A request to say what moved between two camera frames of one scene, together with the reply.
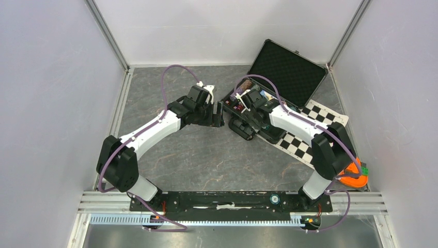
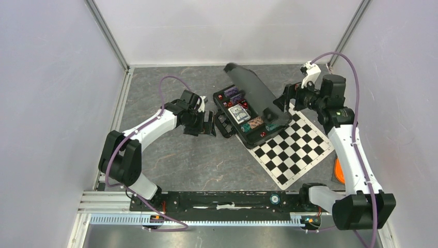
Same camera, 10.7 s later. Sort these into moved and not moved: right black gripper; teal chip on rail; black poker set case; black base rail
Moved: black poker set case; right black gripper
Not moved: black base rail; teal chip on rail
